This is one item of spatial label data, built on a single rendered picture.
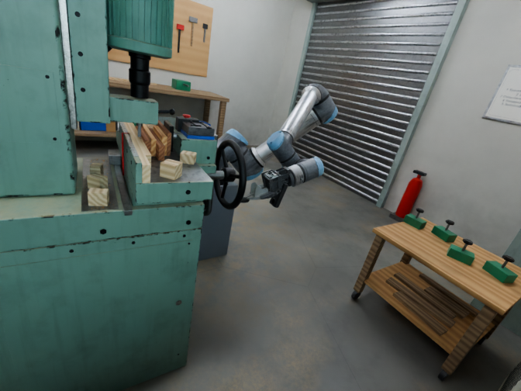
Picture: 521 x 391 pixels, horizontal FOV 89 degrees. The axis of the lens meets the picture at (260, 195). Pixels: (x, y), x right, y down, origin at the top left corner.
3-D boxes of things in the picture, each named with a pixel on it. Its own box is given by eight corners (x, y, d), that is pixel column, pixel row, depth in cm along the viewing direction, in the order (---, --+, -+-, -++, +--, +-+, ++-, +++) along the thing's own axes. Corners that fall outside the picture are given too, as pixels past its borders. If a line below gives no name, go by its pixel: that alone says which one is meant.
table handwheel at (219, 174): (239, 125, 105) (215, 160, 128) (189, 120, 94) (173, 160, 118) (257, 193, 96) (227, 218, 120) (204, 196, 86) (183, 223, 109)
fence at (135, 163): (142, 183, 68) (142, 163, 66) (135, 183, 67) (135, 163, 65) (119, 126, 113) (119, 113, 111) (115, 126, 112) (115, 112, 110)
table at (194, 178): (239, 198, 85) (243, 181, 83) (136, 205, 69) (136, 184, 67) (186, 143, 131) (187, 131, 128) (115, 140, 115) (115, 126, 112)
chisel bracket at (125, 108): (157, 129, 86) (159, 102, 83) (108, 126, 79) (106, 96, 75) (153, 124, 92) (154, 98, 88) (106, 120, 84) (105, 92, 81)
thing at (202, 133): (214, 140, 98) (215, 125, 96) (184, 138, 92) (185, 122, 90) (202, 130, 108) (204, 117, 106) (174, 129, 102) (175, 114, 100)
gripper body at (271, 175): (259, 173, 111) (283, 164, 116) (261, 191, 116) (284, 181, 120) (268, 180, 105) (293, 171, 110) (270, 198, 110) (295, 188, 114)
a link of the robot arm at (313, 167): (314, 174, 128) (328, 175, 119) (293, 182, 123) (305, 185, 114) (310, 154, 125) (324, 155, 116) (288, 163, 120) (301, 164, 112)
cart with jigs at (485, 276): (488, 346, 161) (555, 261, 135) (445, 390, 130) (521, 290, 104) (392, 275, 209) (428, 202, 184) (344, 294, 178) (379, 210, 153)
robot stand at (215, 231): (172, 239, 198) (177, 169, 176) (209, 232, 215) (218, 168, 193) (186, 264, 176) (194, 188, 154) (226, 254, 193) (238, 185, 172)
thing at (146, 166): (150, 183, 69) (150, 164, 67) (142, 183, 68) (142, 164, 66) (125, 126, 114) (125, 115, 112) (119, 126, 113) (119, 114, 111)
